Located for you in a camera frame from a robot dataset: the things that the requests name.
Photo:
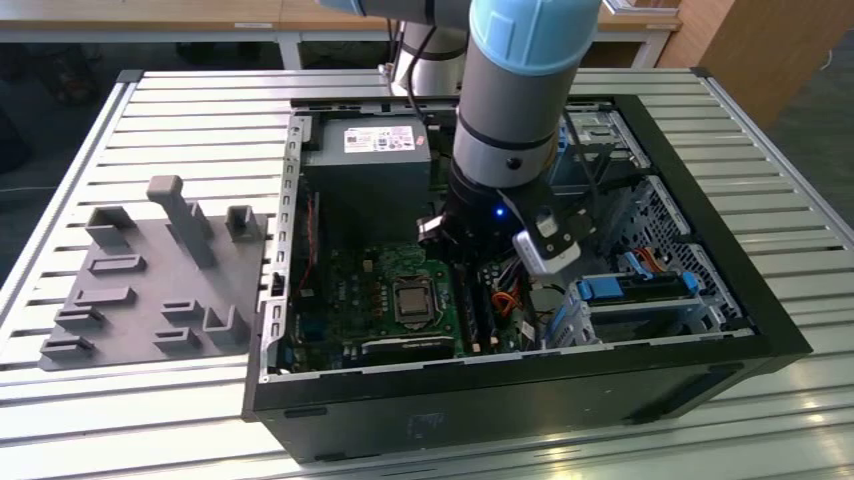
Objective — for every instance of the wooden desk white frame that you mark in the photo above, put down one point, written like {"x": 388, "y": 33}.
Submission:
{"x": 168, "y": 17}

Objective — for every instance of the wooden cabinet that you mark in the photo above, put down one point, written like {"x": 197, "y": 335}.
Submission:
{"x": 768, "y": 50}

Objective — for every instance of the grey parts rack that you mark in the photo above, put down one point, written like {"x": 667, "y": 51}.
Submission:
{"x": 148, "y": 280}

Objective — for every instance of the black table corner cap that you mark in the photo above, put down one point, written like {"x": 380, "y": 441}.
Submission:
{"x": 701, "y": 72}
{"x": 129, "y": 76}

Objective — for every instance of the silver metal drive cage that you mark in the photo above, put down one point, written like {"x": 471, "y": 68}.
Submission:
{"x": 615, "y": 150}

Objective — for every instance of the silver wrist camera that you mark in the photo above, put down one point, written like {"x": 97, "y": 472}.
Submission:
{"x": 541, "y": 257}

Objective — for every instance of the grey round speaker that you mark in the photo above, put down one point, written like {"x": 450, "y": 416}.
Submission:
{"x": 551, "y": 302}

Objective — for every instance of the silver CPU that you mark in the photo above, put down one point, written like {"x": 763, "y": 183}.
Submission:
{"x": 413, "y": 304}

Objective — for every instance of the black RAM slot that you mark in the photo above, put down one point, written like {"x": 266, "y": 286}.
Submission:
{"x": 477, "y": 346}

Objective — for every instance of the white power supply label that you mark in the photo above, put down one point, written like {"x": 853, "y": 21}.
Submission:
{"x": 381, "y": 139}

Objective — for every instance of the CPU socket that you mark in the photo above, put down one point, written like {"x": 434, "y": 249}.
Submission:
{"x": 414, "y": 281}

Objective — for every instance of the black camera bracket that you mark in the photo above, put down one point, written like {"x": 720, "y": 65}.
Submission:
{"x": 568, "y": 230}

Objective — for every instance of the silver metal disk bay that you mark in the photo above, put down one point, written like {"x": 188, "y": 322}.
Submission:
{"x": 641, "y": 320}

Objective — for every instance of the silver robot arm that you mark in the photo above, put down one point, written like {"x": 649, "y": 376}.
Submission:
{"x": 515, "y": 100}

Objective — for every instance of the black expansion card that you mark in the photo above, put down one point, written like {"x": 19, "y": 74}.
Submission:
{"x": 408, "y": 346}

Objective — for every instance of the hard disk in blue carrier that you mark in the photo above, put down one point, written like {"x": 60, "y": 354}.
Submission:
{"x": 601, "y": 290}

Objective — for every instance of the green motherboard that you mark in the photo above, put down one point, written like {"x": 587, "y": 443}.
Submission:
{"x": 354, "y": 300}

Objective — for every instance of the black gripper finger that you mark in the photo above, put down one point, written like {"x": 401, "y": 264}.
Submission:
{"x": 436, "y": 230}

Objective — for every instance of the grey power supply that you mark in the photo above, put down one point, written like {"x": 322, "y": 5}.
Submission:
{"x": 368, "y": 190}

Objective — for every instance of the black PC case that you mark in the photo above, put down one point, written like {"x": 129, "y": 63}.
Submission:
{"x": 468, "y": 415}

